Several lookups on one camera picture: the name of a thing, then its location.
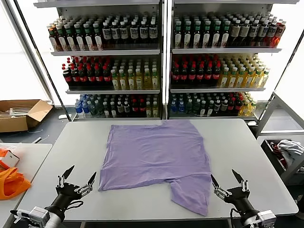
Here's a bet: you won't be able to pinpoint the grey metal shelf unit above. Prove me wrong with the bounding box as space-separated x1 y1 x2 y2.
166 0 300 121
33 0 167 121

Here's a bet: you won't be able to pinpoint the dark bottle white label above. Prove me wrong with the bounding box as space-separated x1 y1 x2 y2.
139 20 149 48
258 19 269 46
119 21 129 48
148 20 158 48
129 20 139 48
110 21 120 48
249 19 259 47
102 21 112 48

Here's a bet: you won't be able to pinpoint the yellow juice bottle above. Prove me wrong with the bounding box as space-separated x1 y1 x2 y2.
134 68 143 90
111 69 119 90
151 67 159 90
228 67 238 88
143 68 152 90
260 68 271 88
252 67 263 88
236 67 247 88
118 69 127 90
127 68 135 90
219 67 230 88
244 67 255 88

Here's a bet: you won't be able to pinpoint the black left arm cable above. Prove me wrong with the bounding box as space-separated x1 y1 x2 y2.
64 200 85 211

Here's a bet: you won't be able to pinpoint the purple t-shirt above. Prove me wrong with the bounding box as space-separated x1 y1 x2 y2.
98 119 213 217

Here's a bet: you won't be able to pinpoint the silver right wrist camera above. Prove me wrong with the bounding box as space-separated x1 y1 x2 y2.
256 209 277 228

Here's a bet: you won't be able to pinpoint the clear plastic packets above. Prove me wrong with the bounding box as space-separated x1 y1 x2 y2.
0 105 33 118

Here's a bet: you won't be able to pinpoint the cola bottle red cap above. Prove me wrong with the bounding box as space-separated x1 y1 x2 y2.
86 66 96 87
171 63 181 83
188 63 197 83
196 63 205 83
204 62 214 83
180 63 189 83
212 62 221 83
78 66 88 87
103 66 112 87
62 63 73 86
95 66 104 87
70 66 80 87

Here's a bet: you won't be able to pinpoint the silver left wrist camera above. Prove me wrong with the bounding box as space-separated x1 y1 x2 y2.
16 206 51 228

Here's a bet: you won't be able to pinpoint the white crumpled garment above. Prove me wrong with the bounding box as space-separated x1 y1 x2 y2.
277 139 304 167

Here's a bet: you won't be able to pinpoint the black storage bin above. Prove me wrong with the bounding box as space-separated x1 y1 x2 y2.
263 138 304 172

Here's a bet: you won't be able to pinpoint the orange fabric bag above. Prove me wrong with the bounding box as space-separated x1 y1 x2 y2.
0 167 31 200

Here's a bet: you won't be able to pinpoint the clear plastic bag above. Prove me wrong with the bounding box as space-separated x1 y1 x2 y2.
0 144 21 153

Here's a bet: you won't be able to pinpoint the red garment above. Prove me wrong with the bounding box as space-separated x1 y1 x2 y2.
269 141 287 169

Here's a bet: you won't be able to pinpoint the thin metal strip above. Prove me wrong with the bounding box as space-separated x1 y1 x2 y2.
30 134 50 144

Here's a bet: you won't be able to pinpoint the red drink bottle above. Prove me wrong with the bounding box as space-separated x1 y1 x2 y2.
274 20 286 46
266 20 277 46

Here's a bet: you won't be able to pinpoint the black slanted pole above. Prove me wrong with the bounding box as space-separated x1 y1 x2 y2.
13 0 72 121
257 29 304 122

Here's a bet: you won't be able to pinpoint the dark bottle grey label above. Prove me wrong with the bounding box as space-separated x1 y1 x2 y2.
239 19 250 47
230 19 241 47

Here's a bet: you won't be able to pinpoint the open cardboard box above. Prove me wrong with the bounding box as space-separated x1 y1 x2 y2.
0 99 53 133

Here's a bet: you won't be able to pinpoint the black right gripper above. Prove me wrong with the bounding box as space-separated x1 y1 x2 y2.
210 169 257 216

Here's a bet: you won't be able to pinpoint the small white carton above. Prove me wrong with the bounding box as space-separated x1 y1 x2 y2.
0 151 20 168

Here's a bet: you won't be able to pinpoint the white side table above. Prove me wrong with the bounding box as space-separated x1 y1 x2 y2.
0 143 53 228

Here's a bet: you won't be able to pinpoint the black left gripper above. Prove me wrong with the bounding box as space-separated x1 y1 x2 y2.
51 165 97 211

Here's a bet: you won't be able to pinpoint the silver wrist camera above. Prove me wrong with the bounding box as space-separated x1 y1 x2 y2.
16 206 51 228
256 209 277 228

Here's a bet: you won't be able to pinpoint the grey metal cart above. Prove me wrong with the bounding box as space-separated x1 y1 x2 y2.
256 91 304 183

